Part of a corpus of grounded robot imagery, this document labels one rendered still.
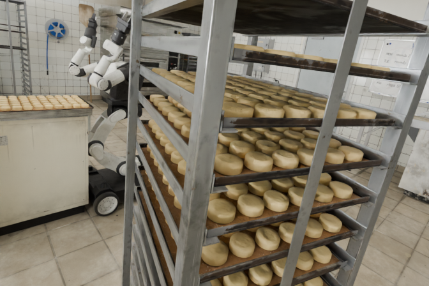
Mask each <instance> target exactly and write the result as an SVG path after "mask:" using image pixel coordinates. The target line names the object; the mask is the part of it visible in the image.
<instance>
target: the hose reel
mask: <svg viewBox="0 0 429 286"><path fill-rule="evenodd" d="M45 32H46V33H47V75H48V74H49V73H48V39H49V37H51V38H52V39H54V40H58V41H57V42H58V43H59V40H64V39H66V38H67V37H68V35H69V29H68V26H67V25H66V23H65V22H63V21H62V20H59V19H50V20H48V21H47V22H46V23H45Z"/></svg>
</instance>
